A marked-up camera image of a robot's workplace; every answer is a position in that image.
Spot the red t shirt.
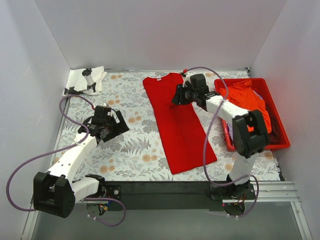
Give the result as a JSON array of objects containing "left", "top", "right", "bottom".
[{"left": 142, "top": 73, "right": 206, "bottom": 175}]

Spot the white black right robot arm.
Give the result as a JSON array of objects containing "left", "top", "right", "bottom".
[{"left": 171, "top": 84, "right": 269, "bottom": 199}]

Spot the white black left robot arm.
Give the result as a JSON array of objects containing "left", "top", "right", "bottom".
[{"left": 33, "top": 105, "right": 129, "bottom": 218}]

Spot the orange t shirt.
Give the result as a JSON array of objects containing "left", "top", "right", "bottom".
[{"left": 227, "top": 80, "right": 272, "bottom": 134}]

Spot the floral table cloth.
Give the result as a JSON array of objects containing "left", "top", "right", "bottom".
[{"left": 49, "top": 70, "right": 281, "bottom": 183}]

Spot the white black printed t shirt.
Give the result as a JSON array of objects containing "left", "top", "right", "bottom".
[{"left": 62, "top": 66, "right": 107, "bottom": 96}]

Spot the lavender t shirt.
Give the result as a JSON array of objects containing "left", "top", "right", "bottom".
[{"left": 227, "top": 90, "right": 263, "bottom": 140}]

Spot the red plastic bin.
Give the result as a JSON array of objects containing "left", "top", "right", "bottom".
[{"left": 214, "top": 78, "right": 290, "bottom": 152}]

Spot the dark maroon t shirt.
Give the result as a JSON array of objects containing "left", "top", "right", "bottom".
[{"left": 265, "top": 103, "right": 281, "bottom": 145}]

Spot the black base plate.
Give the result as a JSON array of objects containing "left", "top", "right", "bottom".
[{"left": 104, "top": 181, "right": 256, "bottom": 212}]

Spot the aluminium frame rail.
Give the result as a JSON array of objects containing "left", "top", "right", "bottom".
[{"left": 23, "top": 181, "right": 312, "bottom": 240}]

